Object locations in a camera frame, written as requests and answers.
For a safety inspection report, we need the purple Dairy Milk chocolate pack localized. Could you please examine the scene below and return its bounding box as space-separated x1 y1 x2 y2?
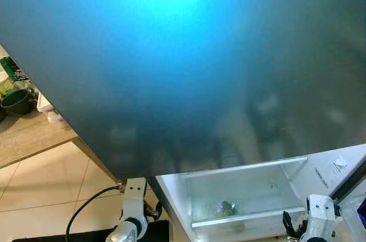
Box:
357 198 366 230

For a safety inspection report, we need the clear fridge crisper drawer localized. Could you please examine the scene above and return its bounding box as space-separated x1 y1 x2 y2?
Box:
182 156 309 237

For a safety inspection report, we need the small green food item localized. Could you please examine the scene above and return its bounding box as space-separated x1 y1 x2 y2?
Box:
219 199 239 218

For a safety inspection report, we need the white plastic packet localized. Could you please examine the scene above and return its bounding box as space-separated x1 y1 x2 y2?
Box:
36 92 65 124

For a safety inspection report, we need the black cooking pot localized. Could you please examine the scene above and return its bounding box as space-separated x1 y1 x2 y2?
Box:
0 88 36 118

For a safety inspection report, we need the green food packet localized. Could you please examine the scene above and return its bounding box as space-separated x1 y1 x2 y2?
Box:
0 56 28 82

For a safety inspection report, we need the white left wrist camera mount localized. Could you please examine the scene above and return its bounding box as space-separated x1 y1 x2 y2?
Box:
122 177 148 223

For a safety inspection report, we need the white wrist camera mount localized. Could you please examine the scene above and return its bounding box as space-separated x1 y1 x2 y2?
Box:
122 177 148 223
307 194 337 238

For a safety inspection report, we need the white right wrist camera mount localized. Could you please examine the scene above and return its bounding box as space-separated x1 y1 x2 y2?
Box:
307 194 337 238

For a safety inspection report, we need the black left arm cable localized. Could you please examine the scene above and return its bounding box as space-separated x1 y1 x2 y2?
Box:
65 182 126 242

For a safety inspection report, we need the white fridge wall sticker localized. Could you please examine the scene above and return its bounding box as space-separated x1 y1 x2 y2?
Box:
332 155 348 174

